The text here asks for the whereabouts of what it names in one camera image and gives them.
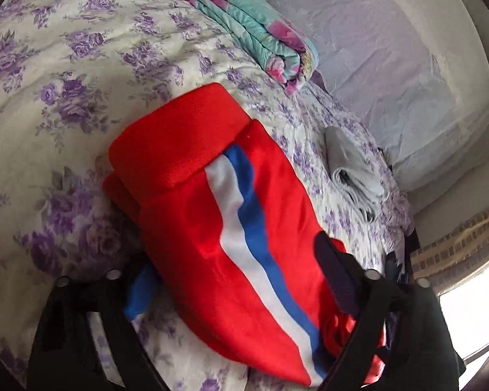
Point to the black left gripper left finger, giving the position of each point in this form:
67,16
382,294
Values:
64,355

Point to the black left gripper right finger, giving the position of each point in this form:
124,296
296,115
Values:
400,340

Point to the red pants with striped sides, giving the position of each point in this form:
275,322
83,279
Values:
231,231

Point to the dark navy garment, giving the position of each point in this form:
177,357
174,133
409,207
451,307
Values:
398,264

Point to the checkered beige cloth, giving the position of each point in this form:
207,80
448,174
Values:
455,258

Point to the folded grey garment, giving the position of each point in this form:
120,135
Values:
352,175

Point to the purple floral bed quilt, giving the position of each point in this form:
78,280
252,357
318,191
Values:
73,75

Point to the folded teal floral blanket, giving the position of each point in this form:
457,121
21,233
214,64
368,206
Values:
280,49

